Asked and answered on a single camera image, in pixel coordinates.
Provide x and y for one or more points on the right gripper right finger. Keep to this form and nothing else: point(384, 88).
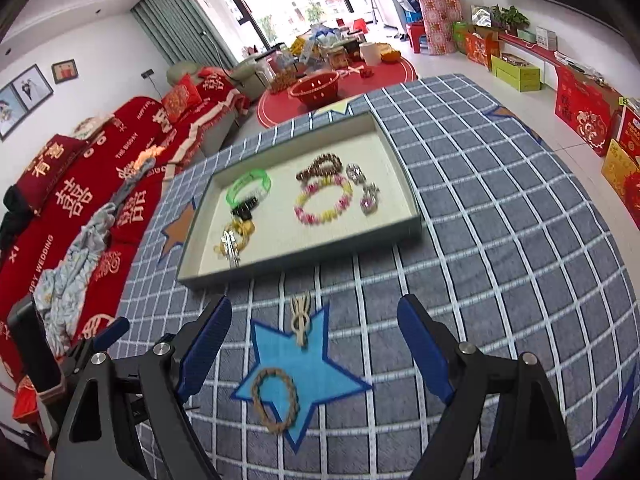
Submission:
point(529, 439)

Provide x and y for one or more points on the grey patterned cloth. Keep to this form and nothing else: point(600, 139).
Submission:
point(60, 292)

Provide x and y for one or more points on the small pink crystal charm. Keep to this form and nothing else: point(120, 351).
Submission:
point(369, 199)

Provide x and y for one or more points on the red plastic basket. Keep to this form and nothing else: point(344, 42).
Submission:
point(316, 90)

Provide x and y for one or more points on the silver pendant charm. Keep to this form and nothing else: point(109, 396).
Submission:
point(355, 174)

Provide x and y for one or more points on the green translucent bangle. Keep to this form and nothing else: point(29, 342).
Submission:
point(255, 183)

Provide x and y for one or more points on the red covered sofa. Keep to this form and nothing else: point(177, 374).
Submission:
point(97, 173)

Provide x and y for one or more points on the green shallow jewelry tray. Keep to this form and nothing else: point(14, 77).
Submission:
point(312, 211)

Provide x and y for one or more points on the grey checked star tablecloth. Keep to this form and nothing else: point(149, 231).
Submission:
point(513, 256)

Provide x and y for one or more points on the round red coffee table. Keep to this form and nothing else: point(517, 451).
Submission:
point(274, 108)

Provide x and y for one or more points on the green cardboard box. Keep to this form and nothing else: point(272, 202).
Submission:
point(516, 72)

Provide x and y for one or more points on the silver metal hair clip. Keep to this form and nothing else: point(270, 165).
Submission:
point(230, 249)

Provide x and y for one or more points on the black claw hair clip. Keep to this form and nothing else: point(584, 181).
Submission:
point(244, 211)

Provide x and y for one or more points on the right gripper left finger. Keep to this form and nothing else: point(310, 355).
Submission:
point(158, 383)

